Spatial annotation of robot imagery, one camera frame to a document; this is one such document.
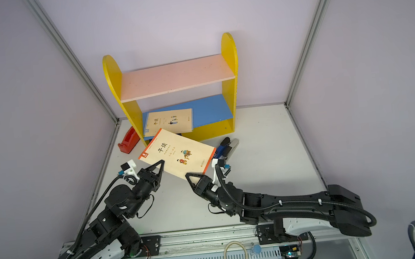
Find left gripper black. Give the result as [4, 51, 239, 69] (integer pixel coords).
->
[120, 156, 168, 217]

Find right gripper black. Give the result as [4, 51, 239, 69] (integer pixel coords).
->
[186, 169, 237, 220]

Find beige book orange edge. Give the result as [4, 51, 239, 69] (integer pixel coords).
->
[138, 129, 216, 179]

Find beige book blue edge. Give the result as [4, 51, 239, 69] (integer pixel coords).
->
[144, 109, 193, 137]

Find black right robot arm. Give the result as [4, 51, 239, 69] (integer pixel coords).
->
[185, 170, 377, 237]

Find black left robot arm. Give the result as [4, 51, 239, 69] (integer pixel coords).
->
[58, 160, 165, 259]

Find red tape dispenser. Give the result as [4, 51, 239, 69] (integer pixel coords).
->
[118, 126, 140, 154]

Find blue black stapler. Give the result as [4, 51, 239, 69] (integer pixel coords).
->
[213, 137, 239, 160]

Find small blue cap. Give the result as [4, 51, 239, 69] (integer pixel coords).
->
[251, 244, 262, 255]

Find yellow shelf pink blue boards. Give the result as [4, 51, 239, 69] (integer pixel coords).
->
[102, 33, 239, 145]

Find right green circuit board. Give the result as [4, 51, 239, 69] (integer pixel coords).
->
[279, 244, 302, 258]

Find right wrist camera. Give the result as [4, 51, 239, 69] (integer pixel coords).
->
[211, 158, 231, 187]

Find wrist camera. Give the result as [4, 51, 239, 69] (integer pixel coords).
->
[118, 160, 139, 181]
[211, 158, 231, 187]

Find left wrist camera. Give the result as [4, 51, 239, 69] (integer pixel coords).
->
[118, 160, 139, 181]

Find aluminium front rail frame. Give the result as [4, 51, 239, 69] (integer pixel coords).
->
[121, 219, 370, 259]

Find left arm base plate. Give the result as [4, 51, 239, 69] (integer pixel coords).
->
[125, 235, 162, 258]

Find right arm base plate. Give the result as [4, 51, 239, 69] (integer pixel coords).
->
[255, 223, 311, 245]

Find beige tape ring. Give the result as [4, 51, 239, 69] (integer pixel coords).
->
[222, 240, 249, 259]

